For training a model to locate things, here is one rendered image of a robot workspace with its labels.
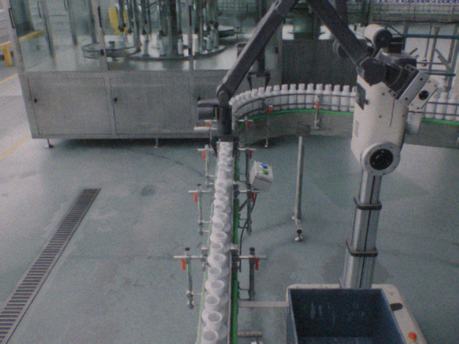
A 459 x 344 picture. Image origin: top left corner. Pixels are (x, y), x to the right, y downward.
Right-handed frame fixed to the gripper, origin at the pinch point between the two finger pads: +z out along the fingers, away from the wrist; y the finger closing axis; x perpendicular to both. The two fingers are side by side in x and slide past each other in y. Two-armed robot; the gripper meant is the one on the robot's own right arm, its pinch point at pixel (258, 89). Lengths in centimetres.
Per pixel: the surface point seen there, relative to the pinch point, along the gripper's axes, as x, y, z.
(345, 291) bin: 85, -26, 45
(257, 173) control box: 31.5, 1.4, 27.5
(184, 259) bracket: 86, 26, 31
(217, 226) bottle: 78, 16, 24
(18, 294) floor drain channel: -21, 154, 140
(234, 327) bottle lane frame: 107, 10, 39
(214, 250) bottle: 93, 16, 23
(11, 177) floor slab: -196, 240, 141
